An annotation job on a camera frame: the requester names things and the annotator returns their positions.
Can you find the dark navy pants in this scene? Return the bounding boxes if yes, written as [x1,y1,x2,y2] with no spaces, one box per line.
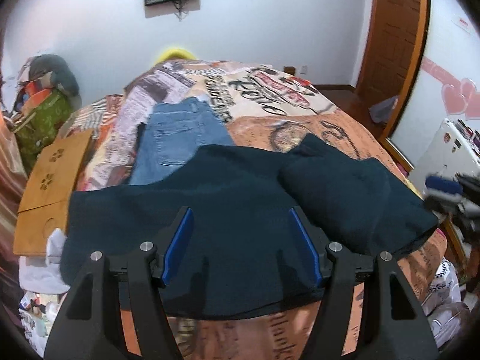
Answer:
[60,135,438,320]

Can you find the white suitcase with stickers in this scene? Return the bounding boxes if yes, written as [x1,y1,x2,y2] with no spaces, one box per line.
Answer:
[408,119,479,195]

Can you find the white cloth at bedside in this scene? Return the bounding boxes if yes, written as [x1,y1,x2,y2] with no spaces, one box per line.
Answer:
[19,228,70,295]

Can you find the grey cloth on floor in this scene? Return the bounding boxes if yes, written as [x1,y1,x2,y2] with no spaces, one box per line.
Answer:
[368,96,399,125]

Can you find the wooden door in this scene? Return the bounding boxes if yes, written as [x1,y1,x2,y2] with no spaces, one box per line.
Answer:
[355,0,431,140]

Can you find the green storage bag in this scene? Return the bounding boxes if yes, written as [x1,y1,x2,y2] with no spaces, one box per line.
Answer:
[13,89,73,175]

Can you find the folded blue jeans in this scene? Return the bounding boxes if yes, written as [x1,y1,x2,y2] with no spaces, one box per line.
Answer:
[128,97,233,185]

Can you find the grey plush toy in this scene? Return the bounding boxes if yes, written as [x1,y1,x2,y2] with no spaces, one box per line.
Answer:
[28,55,80,97]

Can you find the wooden bed post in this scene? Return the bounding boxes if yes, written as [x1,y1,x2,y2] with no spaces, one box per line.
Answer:
[283,66,296,76]

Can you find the yellow foam bed rail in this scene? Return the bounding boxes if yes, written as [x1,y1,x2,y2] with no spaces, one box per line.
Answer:
[155,48,196,63]

